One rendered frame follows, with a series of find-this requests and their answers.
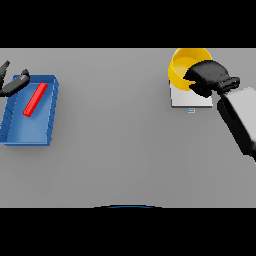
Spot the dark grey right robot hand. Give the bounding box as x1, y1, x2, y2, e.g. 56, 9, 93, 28
182, 60, 241, 99

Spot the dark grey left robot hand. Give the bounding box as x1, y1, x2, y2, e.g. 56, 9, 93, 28
0, 60, 31, 98

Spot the red beaker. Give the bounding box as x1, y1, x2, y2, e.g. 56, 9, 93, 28
22, 82, 49, 118

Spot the yellow bowl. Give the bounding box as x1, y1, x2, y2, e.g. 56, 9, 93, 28
167, 48, 214, 92

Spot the pale square measuring scale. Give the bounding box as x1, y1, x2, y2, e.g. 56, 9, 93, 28
169, 79, 214, 109

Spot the blue tray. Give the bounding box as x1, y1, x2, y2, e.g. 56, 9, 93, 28
0, 74, 60, 147

